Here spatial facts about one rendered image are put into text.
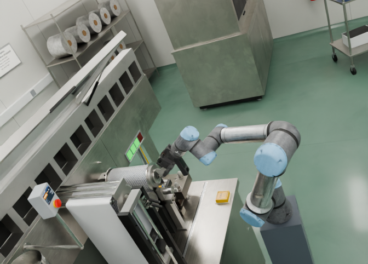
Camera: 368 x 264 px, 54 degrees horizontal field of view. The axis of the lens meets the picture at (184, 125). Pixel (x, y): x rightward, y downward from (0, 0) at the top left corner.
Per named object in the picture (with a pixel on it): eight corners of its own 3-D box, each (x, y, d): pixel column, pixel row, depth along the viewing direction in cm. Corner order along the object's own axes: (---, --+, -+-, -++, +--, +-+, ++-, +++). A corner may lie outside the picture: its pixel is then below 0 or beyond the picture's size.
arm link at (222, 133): (303, 110, 137) (212, 119, 174) (291, 127, 131) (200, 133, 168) (314, 134, 141) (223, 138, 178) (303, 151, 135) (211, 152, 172)
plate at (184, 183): (185, 199, 203) (181, 191, 200) (126, 203, 220) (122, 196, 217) (192, 179, 215) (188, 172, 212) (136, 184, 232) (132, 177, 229)
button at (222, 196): (228, 202, 199) (226, 199, 197) (216, 202, 202) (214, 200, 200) (230, 193, 204) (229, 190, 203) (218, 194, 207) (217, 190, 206)
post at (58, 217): (81, 248, 134) (53, 212, 124) (78, 248, 134) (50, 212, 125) (84, 245, 135) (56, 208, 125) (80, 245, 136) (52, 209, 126)
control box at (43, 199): (59, 215, 121) (44, 194, 116) (43, 219, 123) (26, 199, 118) (66, 200, 127) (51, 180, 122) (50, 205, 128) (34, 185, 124)
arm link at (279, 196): (289, 192, 175) (283, 172, 168) (277, 212, 167) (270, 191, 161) (268, 187, 183) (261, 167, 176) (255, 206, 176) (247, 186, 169)
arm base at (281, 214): (290, 198, 185) (286, 184, 180) (295, 221, 172) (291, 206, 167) (262, 204, 189) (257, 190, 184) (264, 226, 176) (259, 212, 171)
